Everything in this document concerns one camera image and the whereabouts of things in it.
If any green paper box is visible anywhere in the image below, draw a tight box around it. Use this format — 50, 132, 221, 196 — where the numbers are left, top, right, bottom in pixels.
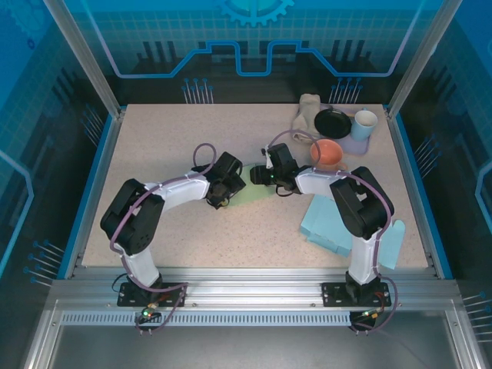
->
227, 163, 277, 207

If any light blue paper box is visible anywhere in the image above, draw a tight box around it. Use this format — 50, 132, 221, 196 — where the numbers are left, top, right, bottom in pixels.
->
299, 195, 407, 270

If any orange ceramic cup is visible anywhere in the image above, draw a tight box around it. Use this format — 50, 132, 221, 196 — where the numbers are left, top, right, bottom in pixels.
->
309, 138, 349, 172

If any beige folded cloth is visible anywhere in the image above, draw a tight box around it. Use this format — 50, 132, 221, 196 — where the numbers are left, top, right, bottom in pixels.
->
291, 93, 323, 146

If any black plate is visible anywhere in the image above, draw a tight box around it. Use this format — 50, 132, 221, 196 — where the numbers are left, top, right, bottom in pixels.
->
314, 108, 353, 140

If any light blue mug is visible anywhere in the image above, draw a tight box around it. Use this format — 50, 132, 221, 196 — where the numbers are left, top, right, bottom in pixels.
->
350, 108, 379, 142

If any grey metal bottom panel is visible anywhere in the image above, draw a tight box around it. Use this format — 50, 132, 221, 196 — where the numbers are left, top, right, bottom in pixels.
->
48, 324, 462, 369

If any aluminium front frame rail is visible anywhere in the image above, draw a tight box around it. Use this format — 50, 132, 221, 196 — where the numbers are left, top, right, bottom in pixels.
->
49, 267, 462, 308

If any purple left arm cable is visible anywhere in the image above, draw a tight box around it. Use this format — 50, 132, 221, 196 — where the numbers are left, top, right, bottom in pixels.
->
110, 142, 224, 336

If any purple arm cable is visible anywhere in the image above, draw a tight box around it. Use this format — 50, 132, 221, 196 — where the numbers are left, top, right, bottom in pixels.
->
264, 129, 401, 334
110, 142, 224, 336

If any aluminium side rail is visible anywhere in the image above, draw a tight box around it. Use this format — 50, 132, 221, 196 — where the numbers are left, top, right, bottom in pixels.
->
63, 109, 128, 280
384, 109, 443, 280

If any slotted grey cable duct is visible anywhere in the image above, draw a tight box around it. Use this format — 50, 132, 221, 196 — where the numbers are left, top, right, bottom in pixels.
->
60, 311, 354, 327

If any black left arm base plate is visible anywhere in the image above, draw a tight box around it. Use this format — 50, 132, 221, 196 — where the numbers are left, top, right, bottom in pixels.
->
117, 281, 188, 308

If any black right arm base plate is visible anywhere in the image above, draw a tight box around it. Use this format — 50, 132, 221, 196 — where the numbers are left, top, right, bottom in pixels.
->
321, 281, 394, 308

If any aluminium frame post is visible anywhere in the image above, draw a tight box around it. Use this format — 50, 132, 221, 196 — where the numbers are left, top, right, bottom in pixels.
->
385, 0, 460, 119
42, 0, 127, 118

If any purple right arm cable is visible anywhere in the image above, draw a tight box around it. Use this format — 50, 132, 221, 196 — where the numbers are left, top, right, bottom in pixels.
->
264, 129, 401, 334

